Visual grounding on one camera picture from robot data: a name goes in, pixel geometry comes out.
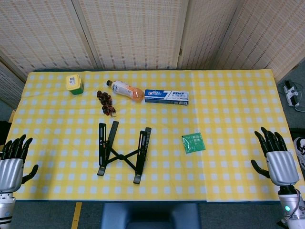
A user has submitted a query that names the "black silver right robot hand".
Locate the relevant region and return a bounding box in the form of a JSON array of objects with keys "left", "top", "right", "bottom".
[{"left": 250, "top": 126, "right": 300, "bottom": 187}]

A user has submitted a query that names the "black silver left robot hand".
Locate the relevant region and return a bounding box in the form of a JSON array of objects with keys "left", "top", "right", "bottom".
[{"left": 0, "top": 134, "right": 39, "bottom": 194}]

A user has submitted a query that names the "black folding laptop stand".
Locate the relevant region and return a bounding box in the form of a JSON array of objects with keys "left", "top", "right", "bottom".
[{"left": 96, "top": 120, "right": 153, "bottom": 185}]

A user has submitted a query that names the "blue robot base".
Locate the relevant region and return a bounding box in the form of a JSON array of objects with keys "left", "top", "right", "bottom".
[{"left": 100, "top": 202, "right": 202, "bottom": 229}]

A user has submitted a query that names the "white black sneaker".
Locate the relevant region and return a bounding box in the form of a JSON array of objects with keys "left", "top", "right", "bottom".
[{"left": 293, "top": 136, "right": 305, "bottom": 170}]

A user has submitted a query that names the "black bulky object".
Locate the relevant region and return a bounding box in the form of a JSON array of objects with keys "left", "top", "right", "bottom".
[{"left": 0, "top": 121, "right": 11, "bottom": 146}]

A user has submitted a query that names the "white power strip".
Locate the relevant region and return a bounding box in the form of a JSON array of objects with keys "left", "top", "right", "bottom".
[{"left": 283, "top": 80, "right": 300, "bottom": 107}]

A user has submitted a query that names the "yellow white checked tablecloth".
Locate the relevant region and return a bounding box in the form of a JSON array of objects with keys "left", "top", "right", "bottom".
[{"left": 0, "top": 69, "right": 305, "bottom": 203}]

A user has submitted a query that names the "yellow floor tape strip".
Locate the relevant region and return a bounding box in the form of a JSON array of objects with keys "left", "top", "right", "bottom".
[{"left": 71, "top": 202, "right": 83, "bottom": 229}]

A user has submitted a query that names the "woven folding screen panel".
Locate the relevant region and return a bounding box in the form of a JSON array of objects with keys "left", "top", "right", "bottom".
[
  {"left": 71, "top": 0, "right": 190, "bottom": 71},
  {"left": 214, "top": 0, "right": 305, "bottom": 83},
  {"left": 177, "top": 0, "right": 246, "bottom": 70},
  {"left": 0, "top": 0, "right": 98, "bottom": 82},
  {"left": 0, "top": 56, "right": 28, "bottom": 108}
]

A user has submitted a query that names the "green sachet packet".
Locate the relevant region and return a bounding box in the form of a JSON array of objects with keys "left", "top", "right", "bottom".
[{"left": 181, "top": 132, "right": 206, "bottom": 155}]

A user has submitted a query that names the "green container with yellow lid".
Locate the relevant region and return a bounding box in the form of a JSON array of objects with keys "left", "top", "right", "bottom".
[{"left": 65, "top": 73, "right": 84, "bottom": 95}]

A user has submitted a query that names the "dark red grape bunch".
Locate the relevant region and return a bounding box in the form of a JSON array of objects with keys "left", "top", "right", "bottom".
[{"left": 96, "top": 90, "right": 117, "bottom": 118}]

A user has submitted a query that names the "blue white toothpaste box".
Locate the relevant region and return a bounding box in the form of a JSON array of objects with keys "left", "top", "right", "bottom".
[{"left": 144, "top": 89, "right": 190, "bottom": 106}]

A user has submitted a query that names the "orange drink plastic bottle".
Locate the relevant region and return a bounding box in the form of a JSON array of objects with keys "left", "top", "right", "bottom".
[{"left": 106, "top": 80, "right": 145, "bottom": 103}]

